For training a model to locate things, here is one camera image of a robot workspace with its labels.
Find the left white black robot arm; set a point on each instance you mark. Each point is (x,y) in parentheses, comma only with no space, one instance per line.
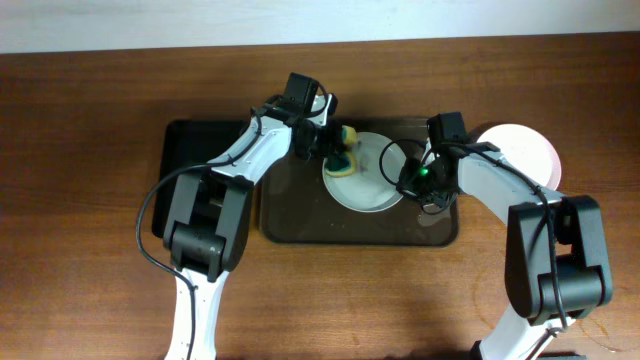
(202,256)

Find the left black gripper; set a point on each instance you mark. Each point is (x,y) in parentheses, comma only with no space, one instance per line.
(329,145)

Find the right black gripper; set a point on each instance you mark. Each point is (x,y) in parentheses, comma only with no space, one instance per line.
(423,195)

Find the large clear brown tray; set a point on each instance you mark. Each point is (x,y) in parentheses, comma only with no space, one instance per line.
(297,208)

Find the green and yellow sponge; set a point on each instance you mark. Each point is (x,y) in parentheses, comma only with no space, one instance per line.
(340,161)

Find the white plate with black smear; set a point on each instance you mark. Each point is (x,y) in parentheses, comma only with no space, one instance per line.
(366,190)

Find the small black tray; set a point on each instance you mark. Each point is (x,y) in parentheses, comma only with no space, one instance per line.
(190,142)

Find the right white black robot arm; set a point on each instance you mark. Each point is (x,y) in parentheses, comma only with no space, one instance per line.
(557,265)

